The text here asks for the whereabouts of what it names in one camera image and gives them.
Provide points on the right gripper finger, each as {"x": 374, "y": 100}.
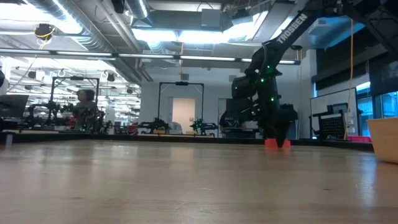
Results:
{"x": 282, "y": 132}

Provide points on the orange studded toy brick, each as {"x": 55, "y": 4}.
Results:
{"x": 270, "y": 143}

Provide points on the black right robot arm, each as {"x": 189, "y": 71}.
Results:
{"x": 292, "y": 26}

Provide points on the black background robot arm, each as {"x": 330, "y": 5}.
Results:
{"x": 203, "y": 126}
{"x": 31, "y": 116}
{"x": 155, "y": 125}

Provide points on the black standing panels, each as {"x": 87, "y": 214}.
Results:
{"x": 293, "y": 130}

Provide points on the white whiteboard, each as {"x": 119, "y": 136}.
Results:
{"x": 320, "y": 101}

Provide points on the black pegboard cart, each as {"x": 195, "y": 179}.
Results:
{"x": 335, "y": 126}

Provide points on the long LED light bar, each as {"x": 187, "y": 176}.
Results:
{"x": 146, "y": 56}

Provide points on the small black dome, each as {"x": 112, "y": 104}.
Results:
{"x": 297, "y": 47}

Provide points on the pink plastic bin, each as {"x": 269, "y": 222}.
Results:
{"x": 359, "y": 139}

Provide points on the dark grey ceiling box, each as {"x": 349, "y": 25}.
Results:
{"x": 211, "y": 19}

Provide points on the grey ceiling air unit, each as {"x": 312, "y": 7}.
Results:
{"x": 329, "y": 31}

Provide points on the yellow plastic bin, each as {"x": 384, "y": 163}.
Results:
{"x": 385, "y": 140}

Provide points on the red background crate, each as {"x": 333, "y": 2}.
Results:
{"x": 133, "y": 128}

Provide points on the black computer monitor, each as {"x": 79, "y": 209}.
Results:
{"x": 12, "y": 105}

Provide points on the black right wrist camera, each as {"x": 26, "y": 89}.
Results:
{"x": 256, "y": 113}

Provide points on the silver ventilation duct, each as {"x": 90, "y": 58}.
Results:
{"x": 90, "y": 42}

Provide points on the grey wall vent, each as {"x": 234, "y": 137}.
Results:
{"x": 184, "y": 76}
{"x": 233, "y": 76}

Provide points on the black background station frame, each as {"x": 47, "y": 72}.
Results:
{"x": 76, "y": 78}
{"x": 182, "y": 83}

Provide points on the grey corner post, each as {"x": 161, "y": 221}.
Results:
{"x": 9, "y": 139}

